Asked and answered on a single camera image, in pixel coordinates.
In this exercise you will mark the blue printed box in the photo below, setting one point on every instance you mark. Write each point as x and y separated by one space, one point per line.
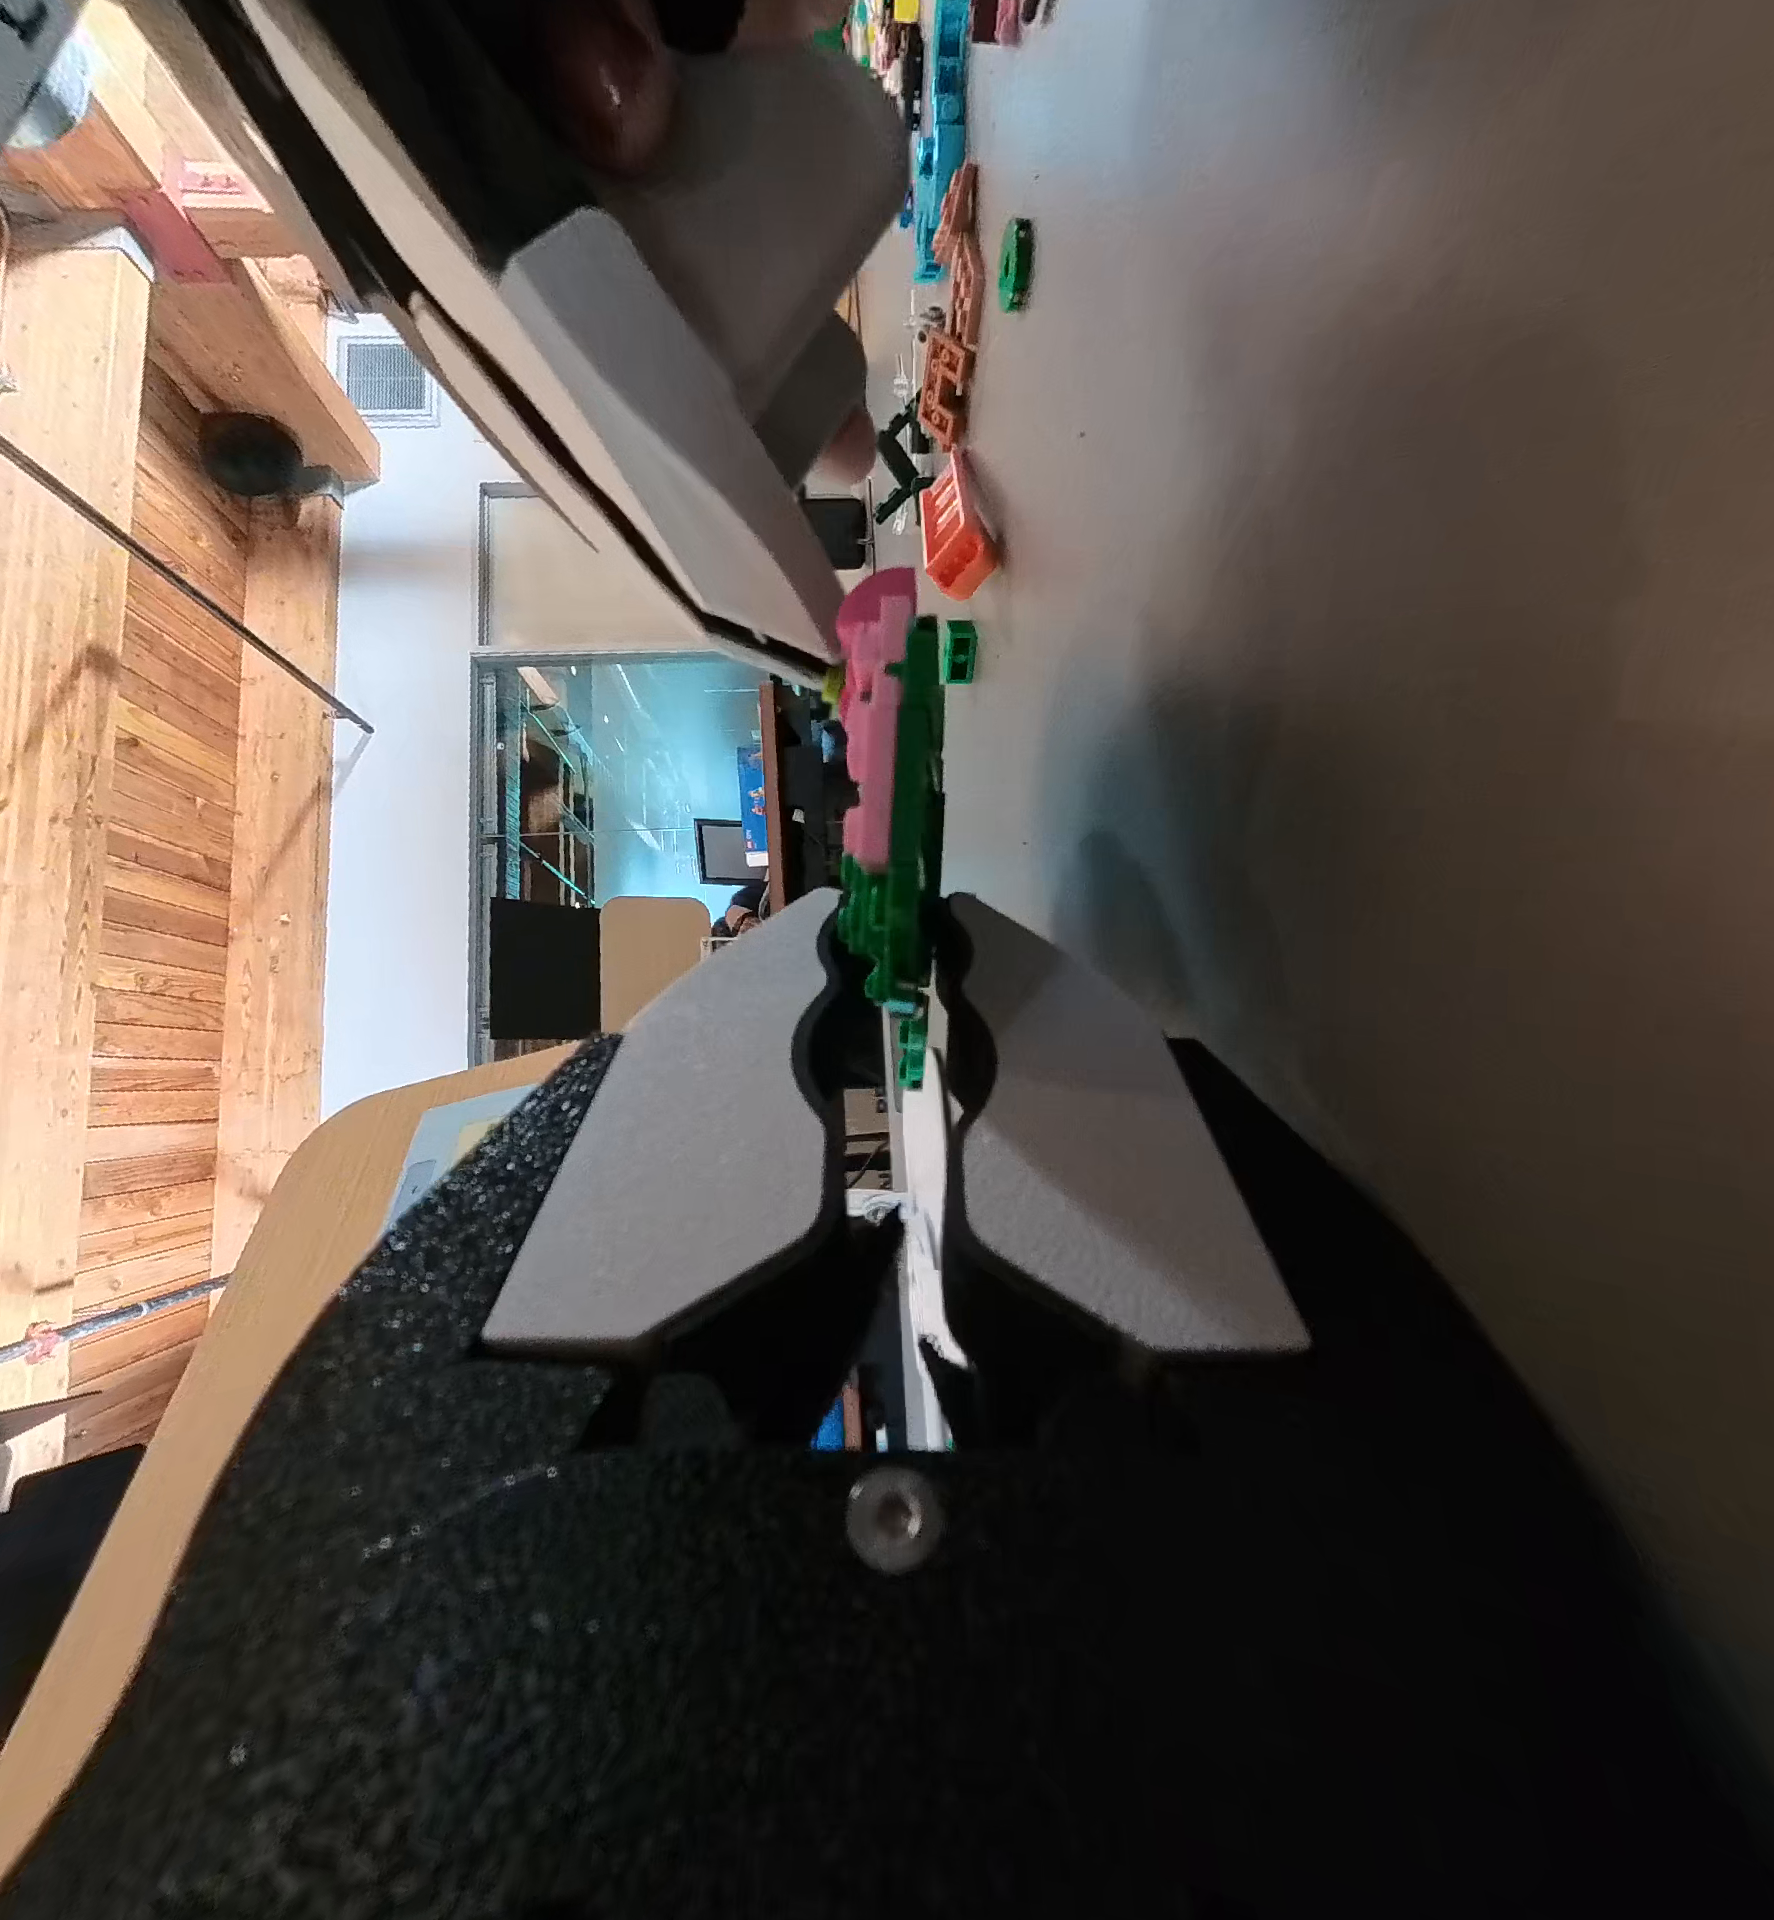
750 800

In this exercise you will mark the black lego piece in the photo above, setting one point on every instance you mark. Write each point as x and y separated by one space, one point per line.
902 458

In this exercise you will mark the thin metal rod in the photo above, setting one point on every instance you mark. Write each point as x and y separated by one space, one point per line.
151 568

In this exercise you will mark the green and pink lego assembly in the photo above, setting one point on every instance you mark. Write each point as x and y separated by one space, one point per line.
909 781

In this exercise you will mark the small green lego brick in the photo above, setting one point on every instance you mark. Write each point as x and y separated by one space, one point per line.
960 648

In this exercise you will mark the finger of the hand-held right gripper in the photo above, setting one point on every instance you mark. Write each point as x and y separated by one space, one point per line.
664 420
505 409

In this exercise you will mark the small black camera device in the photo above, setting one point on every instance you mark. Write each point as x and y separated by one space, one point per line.
835 528

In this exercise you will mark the black round ceiling speaker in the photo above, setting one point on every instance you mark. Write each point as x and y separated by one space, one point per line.
244 452

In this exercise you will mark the light wooden board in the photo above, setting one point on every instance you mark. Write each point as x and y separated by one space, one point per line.
654 960

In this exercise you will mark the green round lego piece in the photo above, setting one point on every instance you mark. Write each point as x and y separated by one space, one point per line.
1018 263

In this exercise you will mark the black partition panel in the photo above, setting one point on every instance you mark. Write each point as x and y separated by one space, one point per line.
543 968

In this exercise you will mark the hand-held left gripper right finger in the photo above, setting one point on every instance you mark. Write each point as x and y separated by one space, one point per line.
1112 1182

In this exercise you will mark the computer monitor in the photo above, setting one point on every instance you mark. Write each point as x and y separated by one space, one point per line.
719 851

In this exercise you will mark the orange lego brick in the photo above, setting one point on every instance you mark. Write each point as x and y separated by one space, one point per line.
960 534

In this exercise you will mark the glass office window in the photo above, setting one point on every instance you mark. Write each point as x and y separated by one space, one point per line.
632 752

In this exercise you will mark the metal pipe with red tape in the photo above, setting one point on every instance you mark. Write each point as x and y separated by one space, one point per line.
79 1327

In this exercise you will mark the person's right hand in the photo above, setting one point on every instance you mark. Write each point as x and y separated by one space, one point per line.
616 84

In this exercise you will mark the white air vent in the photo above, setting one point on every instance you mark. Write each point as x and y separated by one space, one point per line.
384 376

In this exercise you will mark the brown lego brick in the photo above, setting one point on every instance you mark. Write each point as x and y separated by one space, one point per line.
949 389
967 290
956 207

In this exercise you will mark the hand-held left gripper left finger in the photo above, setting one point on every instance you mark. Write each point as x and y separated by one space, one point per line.
664 1156

